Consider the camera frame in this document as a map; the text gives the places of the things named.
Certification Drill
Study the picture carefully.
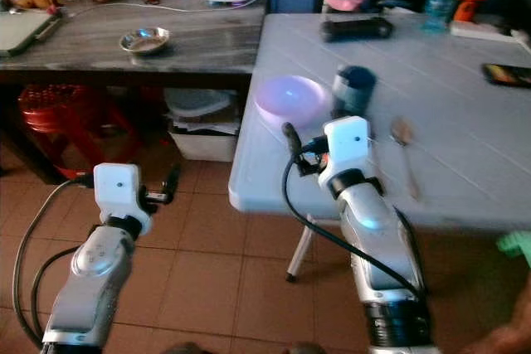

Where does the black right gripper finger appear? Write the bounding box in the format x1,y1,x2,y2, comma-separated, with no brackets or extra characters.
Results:
280,121,304,162

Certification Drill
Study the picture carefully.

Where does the large purple plastic bowl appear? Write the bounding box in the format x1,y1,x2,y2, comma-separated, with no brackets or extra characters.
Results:
254,74,334,128

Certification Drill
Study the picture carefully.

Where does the white plastic storage box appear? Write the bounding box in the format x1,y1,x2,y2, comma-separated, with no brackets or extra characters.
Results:
163,88,239,163

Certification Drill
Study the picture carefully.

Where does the dark blue cup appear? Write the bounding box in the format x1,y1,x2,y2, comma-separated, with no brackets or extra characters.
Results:
331,64,378,120

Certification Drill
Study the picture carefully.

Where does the red plastic stool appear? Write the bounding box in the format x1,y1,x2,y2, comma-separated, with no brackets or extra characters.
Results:
17,84,115,182

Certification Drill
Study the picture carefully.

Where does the grey stone counter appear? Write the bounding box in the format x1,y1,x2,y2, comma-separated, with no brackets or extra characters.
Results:
0,0,268,73

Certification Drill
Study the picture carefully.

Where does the small steel bowl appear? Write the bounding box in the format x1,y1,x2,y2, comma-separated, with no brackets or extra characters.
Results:
119,27,172,57

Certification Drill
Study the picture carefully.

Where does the white folding table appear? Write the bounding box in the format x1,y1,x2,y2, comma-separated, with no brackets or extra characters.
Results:
227,12,531,284

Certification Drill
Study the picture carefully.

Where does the teal transparent bottle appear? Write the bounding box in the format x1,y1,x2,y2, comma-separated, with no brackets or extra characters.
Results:
421,0,463,35

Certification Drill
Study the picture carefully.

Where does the green cutting board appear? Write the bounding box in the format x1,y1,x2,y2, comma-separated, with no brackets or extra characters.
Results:
0,9,56,59

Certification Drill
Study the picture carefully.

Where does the black smartphone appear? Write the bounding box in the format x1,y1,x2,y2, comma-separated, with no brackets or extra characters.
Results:
480,62,531,90

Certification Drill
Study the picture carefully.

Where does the white power strip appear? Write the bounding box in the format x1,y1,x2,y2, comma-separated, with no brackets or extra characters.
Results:
450,20,531,46

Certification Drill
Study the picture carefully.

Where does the orange small object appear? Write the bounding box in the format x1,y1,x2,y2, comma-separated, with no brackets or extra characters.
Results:
454,0,487,24

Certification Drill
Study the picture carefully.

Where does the green plastic object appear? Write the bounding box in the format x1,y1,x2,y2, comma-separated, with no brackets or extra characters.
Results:
495,230,531,259

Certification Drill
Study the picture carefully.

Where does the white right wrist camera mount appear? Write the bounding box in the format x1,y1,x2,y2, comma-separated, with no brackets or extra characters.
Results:
317,116,371,190

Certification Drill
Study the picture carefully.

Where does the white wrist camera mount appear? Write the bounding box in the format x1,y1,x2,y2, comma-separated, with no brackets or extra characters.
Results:
92,163,153,236
317,116,371,190

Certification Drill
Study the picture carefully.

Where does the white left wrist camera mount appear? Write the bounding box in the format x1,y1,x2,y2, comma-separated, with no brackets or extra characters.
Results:
92,163,153,236

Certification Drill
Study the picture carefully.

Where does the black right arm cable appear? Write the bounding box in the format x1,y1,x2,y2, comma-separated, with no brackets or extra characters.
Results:
280,159,428,297

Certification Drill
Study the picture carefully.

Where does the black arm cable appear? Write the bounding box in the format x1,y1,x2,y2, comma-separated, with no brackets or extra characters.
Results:
280,159,428,297
12,172,96,348

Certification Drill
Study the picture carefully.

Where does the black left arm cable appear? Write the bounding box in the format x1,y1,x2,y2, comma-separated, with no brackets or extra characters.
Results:
12,172,96,348

